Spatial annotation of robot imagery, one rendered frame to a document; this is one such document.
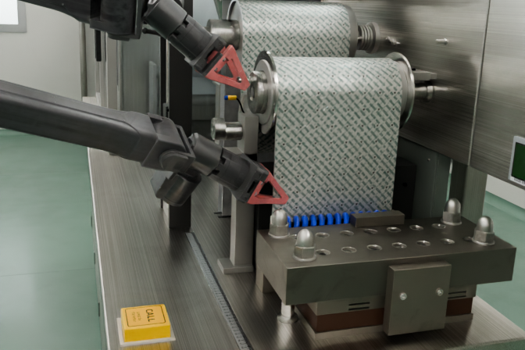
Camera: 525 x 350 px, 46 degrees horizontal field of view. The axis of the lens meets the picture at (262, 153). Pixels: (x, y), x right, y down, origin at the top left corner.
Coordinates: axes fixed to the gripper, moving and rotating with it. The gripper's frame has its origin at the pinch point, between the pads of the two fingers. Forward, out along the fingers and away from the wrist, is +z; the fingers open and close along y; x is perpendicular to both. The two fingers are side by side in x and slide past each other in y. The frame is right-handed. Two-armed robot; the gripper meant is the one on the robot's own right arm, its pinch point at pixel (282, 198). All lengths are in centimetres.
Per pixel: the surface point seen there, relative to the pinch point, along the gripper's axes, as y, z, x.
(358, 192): 0.2, 12.4, 7.6
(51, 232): -273, 9, -119
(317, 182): 0.3, 4.1, 5.5
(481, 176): -13, 45, 24
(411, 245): 15.7, 16.8, 5.1
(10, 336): -154, -2, -125
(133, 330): 13.5, -16.2, -26.5
